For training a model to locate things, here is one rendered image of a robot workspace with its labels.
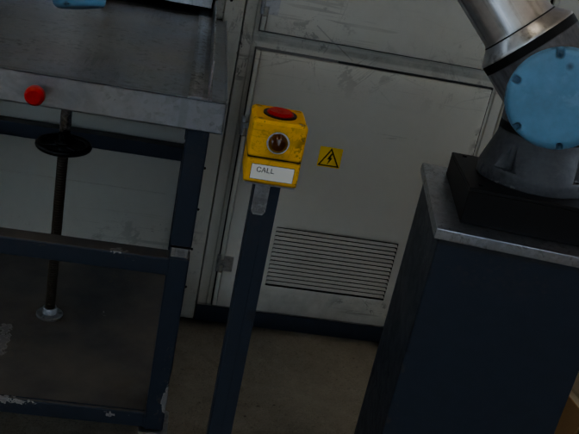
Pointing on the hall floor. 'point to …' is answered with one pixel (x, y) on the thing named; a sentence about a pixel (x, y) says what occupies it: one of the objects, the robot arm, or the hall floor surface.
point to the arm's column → (473, 342)
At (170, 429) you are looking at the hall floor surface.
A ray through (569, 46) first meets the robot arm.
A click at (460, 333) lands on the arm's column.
